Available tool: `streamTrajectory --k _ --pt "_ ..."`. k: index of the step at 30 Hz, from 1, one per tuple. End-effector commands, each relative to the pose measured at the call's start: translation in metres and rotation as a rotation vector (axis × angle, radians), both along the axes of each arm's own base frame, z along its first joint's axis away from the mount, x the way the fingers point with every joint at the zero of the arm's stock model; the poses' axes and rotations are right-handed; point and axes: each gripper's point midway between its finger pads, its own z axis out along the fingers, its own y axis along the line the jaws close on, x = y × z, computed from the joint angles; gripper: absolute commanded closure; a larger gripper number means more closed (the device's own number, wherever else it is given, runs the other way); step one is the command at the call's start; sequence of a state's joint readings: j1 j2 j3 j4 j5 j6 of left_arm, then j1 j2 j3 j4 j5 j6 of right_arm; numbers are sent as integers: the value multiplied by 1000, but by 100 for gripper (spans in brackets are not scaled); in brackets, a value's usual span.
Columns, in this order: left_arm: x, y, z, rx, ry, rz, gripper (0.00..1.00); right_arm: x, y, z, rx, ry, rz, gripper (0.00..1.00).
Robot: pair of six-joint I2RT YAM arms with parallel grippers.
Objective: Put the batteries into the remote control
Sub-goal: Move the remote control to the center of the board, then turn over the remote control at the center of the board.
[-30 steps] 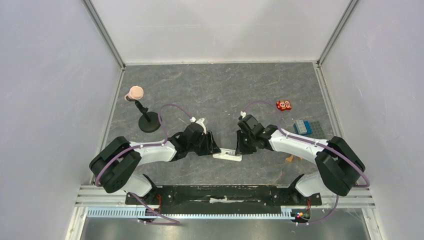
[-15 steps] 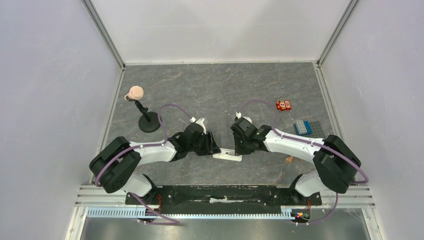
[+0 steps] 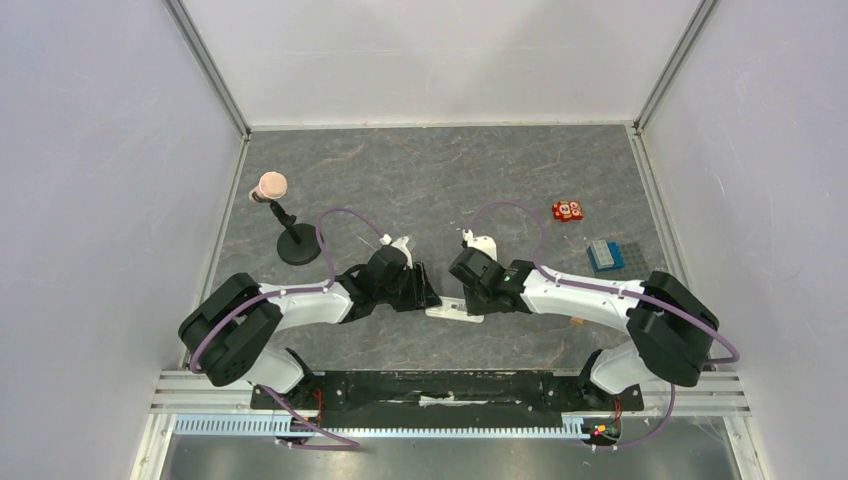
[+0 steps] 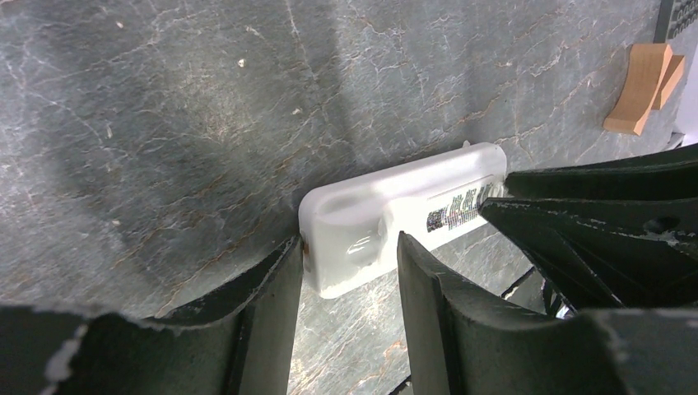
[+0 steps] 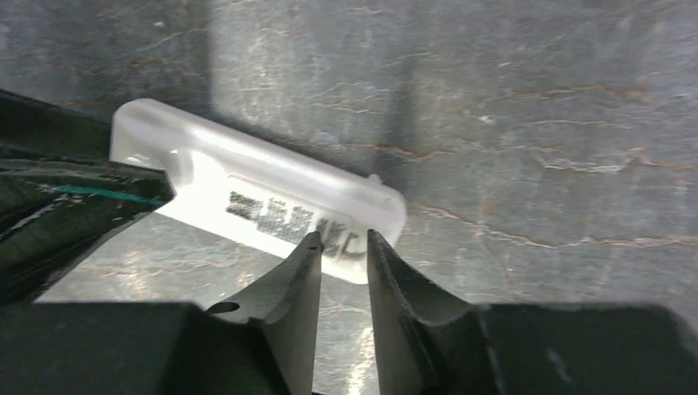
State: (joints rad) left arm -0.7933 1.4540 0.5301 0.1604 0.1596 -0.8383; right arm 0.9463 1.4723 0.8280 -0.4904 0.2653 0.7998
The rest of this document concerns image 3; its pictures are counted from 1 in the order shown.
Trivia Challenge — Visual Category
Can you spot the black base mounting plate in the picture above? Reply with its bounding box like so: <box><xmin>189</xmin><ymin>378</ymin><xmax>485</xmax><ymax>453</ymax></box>
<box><xmin>283</xmin><ymin>370</ymin><xmax>644</xmax><ymax>429</ymax></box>

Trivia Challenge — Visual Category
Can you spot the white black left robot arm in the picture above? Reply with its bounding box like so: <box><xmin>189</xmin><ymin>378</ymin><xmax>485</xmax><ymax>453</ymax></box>
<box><xmin>178</xmin><ymin>246</ymin><xmax>442</xmax><ymax>409</ymax></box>

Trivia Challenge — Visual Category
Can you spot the white slotted cable duct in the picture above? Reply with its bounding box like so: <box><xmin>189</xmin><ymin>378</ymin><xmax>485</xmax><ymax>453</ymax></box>
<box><xmin>173</xmin><ymin>414</ymin><xmax>586</xmax><ymax>439</ymax></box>

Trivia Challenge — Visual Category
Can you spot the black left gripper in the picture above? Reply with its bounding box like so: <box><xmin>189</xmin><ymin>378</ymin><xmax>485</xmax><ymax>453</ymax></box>
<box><xmin>376</xmin><ymin>262</ymin><xmax>442</xmax><ymax>313</ymax></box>

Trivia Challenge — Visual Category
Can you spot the grey studded baseplate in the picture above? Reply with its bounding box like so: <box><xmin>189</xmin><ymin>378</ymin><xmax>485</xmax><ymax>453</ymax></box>
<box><xmin>615</xmin><ymin>242</ymin><xmax>655</xmax><ymax>280</ymax></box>

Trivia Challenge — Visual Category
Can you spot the blue grey toy brick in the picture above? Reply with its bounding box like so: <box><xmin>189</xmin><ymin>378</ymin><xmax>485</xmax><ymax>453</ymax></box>
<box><xmin>586</xmin><ymin>240</ymin><xmax>626</xmax><ymax>272</ymax></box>

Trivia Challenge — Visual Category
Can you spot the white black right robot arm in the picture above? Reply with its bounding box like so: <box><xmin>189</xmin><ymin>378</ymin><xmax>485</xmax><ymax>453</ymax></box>
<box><xmin>449</xmin><ymin>247</ymin><xmax>719</xmax><ymax>408</ymax></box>

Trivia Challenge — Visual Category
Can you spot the white remote control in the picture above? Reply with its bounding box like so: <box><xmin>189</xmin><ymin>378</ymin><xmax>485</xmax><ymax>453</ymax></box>
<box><xmin>425</xmin><ymin>297</ymin><xmax>485</xmax><ymax>324</ymax></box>

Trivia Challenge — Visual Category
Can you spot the pink microphone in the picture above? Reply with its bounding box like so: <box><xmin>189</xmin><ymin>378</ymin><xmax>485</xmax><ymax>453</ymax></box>
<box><xmin>248</xmin><ymin>171</ymin><xmax>288</xmax><ymax>203</ymax></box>

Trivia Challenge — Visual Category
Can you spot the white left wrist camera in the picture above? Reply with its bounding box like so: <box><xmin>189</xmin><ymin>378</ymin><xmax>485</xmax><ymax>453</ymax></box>
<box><xmin>379</xmin><ymin>234</ymin><xmax>415</xmax><ymax>268</ymax></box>

